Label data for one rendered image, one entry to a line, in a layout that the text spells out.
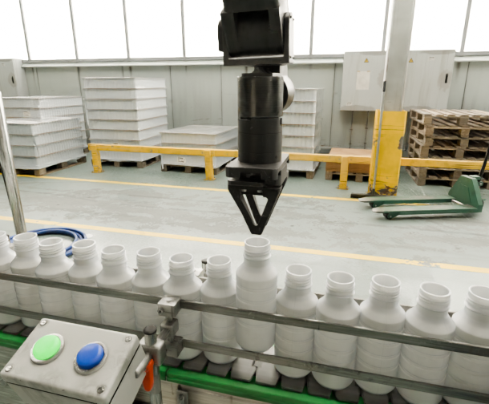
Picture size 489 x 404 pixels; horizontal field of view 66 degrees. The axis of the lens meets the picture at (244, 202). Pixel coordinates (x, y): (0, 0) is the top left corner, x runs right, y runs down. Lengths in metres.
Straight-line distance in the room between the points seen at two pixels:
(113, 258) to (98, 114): 6.53
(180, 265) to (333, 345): 0.24
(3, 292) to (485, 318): 0.74
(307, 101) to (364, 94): 1.64
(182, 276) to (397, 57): 4.71
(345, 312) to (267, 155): 0.23
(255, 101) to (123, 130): 6.44
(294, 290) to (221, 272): 0.11
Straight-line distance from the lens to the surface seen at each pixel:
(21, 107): 8.12
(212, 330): 0.59
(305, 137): 5.83
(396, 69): 5.10
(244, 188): 0.47
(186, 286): 0.57
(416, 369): 0.58
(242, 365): 0.63
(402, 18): 5.14
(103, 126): 7.07
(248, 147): 0.47
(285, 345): 0.57
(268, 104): 0.46
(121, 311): 0.65
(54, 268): 0.69
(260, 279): 0.52
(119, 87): 6.82
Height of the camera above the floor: 1.41
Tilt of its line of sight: 18 degrees down
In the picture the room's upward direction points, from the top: straight up
